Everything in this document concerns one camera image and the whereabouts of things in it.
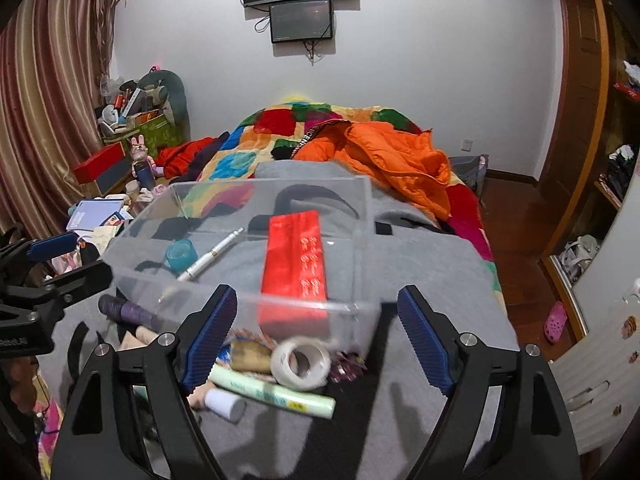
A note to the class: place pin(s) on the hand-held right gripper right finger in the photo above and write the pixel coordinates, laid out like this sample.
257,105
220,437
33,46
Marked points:
425,345

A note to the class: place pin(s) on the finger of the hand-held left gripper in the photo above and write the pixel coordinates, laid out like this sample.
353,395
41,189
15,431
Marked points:
52,247
80,280

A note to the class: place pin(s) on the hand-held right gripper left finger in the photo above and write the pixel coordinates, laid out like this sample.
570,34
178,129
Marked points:
210,340

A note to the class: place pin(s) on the dark purple bottle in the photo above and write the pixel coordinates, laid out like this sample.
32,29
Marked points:
125,310

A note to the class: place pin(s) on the white tape roll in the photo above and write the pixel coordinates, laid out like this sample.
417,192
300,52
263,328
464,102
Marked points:
280,365

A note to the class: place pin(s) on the green and white tube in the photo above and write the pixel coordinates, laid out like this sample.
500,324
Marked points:
270,392

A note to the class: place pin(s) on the clear plastic storage box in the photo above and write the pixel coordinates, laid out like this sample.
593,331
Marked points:
357,260

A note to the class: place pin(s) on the tan pouch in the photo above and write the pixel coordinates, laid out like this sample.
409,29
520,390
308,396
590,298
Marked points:
250,357

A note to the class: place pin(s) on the blue notebook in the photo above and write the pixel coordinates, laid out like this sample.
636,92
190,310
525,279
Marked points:
95,212

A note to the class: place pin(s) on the pink beige tube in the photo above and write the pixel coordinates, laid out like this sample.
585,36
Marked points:
142,337

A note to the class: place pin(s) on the shiny dark wrapper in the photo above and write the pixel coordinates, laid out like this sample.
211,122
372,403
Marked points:
347,367

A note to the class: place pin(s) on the white pen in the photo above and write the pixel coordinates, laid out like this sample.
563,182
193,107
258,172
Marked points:
210,255

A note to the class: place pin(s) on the teal tape roll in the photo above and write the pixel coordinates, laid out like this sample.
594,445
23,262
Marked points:
172,260

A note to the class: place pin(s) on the red flat box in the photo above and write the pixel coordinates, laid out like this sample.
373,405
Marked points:
97,165

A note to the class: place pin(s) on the red envelope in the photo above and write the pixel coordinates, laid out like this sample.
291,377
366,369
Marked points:
295,260

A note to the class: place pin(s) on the blue water bottle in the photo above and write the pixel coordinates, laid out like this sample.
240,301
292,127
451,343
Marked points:
146,175

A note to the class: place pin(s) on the pink rabbit toy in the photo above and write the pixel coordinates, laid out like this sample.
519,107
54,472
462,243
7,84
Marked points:
139,150

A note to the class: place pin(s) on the pink clog shoe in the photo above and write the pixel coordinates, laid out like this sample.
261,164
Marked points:
556,322

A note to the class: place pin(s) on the striped curtain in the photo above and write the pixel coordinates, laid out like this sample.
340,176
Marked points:
45,110

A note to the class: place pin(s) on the red garment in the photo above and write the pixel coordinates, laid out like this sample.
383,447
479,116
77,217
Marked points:
175,157

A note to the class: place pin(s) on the green cardboard box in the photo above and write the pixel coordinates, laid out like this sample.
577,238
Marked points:
160,132

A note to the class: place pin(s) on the white wardrobe door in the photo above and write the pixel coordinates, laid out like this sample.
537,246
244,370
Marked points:
600,335

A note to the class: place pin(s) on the white shoes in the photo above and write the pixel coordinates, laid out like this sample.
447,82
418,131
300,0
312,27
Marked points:
580,255

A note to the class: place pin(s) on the colourful patchwork quilt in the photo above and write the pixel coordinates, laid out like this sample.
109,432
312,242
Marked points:
235,160

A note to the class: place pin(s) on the dark purple garment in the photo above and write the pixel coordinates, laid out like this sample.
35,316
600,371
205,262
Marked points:
212,152

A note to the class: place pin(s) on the orange puffer jacket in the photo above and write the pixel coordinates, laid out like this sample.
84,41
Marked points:
390,160

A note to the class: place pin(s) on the grey green neck pillow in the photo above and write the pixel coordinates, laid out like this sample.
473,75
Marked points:
175,90

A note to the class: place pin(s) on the black bag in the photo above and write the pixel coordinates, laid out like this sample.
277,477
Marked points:
620,170

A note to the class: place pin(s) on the brown wooden door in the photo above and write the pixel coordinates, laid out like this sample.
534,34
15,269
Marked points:
575,110

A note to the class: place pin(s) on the wall socket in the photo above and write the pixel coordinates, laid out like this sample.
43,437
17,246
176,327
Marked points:
466,145

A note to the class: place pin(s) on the small wall monitor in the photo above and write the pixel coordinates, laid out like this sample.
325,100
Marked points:
301,21

